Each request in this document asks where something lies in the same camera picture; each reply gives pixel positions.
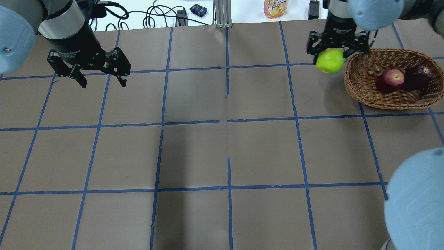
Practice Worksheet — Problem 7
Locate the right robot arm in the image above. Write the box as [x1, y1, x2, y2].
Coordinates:
[306, 0, 443, 250]

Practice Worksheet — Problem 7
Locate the yellow drink bottle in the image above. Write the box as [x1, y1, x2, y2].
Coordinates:
[263, 0, 288, 19]

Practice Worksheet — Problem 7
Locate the dark red apple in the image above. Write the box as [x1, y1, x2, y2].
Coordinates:
[402, 65, 434, 91]

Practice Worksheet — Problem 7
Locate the small blue device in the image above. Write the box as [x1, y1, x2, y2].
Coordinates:
[190, 4, 208, 18]

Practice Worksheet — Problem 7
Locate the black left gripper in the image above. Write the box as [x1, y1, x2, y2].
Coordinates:
[40, 24, 131, 88]

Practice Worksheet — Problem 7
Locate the woven wicker basket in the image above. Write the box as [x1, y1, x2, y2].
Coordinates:
[344, 48, 443, 110]

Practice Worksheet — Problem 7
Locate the aluminium frame post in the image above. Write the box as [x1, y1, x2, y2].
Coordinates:
[213, 0, 232, 28]

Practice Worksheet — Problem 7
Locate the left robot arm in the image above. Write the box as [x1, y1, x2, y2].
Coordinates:
[0, 0, 131, 88]

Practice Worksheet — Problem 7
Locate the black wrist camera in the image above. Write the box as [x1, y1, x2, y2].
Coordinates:
[76, 0, 108, 19]

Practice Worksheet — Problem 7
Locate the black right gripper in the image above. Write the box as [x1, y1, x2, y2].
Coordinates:
[306, 12, 370, 64]

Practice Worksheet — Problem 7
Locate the black power adapter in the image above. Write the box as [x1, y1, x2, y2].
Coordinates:
[308, 0, 320, 19]

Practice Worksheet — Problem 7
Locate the green apple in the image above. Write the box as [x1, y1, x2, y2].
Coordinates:
[315, 48, 345, 74]

